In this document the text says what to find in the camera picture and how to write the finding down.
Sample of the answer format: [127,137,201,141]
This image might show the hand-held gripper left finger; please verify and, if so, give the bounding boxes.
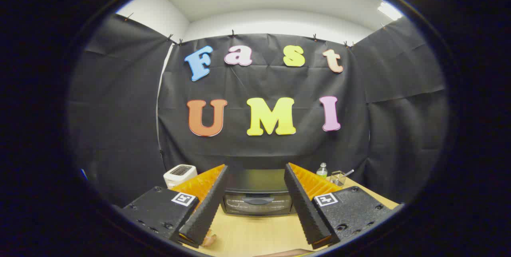
[120,164,229,249]

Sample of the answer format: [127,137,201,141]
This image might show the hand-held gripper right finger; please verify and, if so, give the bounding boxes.
[284,162,404,250]

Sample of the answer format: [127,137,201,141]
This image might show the black toaster oven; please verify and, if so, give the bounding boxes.
[222,168,298,215]

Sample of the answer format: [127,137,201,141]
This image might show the white bread toaster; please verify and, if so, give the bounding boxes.
[163,164,198,189]

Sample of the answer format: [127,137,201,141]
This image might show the black backdrop cloth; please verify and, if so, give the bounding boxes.
[68,14,450,210]

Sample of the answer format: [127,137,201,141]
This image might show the small ceiling light panel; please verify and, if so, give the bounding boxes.
[377,2,403,21]

